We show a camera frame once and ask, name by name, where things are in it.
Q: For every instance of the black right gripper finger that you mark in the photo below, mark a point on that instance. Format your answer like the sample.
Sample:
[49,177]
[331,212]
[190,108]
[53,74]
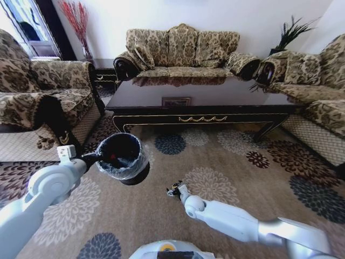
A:
[176,185]
[169,192]

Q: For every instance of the black trash bin with liner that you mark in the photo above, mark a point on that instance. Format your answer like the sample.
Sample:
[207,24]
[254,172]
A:
[124,162]

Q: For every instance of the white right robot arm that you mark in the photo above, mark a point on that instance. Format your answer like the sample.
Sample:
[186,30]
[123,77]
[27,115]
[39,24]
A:
[242,221]

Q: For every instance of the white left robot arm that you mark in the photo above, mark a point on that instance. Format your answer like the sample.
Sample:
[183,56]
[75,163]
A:
[51,189]

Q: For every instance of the red trash piece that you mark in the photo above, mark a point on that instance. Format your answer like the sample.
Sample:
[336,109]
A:
[113,156]

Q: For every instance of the flower patterned brown rug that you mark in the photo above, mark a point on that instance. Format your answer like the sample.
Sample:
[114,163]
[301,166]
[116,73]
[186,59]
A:
[215,172]

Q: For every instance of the white robot front shell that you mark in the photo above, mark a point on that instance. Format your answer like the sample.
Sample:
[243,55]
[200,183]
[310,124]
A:
[168,249]

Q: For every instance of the dark glossy coffee table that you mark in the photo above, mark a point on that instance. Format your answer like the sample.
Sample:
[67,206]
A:
[199,105]

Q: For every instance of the black side table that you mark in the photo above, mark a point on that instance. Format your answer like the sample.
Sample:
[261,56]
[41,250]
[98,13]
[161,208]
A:
[103,75]

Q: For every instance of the floral sofa with dark armrest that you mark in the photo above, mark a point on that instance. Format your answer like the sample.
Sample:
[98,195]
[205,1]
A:
[40,89]

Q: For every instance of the floral square cushion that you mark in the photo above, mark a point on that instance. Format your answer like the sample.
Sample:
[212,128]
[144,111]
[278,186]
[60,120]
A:
[303,69]
[144,56]

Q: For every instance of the red dried branches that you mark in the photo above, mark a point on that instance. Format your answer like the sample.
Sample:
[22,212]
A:
[78,24]

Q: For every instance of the floral three-seat sofa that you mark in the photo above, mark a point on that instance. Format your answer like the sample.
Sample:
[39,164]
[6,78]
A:
[186,51]

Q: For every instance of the dark curtain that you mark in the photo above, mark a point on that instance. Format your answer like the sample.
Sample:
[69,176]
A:
[55,27]

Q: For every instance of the bright window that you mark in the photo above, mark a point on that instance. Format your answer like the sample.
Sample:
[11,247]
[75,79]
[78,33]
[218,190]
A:
[27,24]

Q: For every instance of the floral sofa with lattice skirt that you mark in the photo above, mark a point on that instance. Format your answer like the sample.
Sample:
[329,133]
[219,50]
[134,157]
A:
[312,89]

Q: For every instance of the green leafy plant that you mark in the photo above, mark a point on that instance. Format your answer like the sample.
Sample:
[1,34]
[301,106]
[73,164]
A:
[292,32]

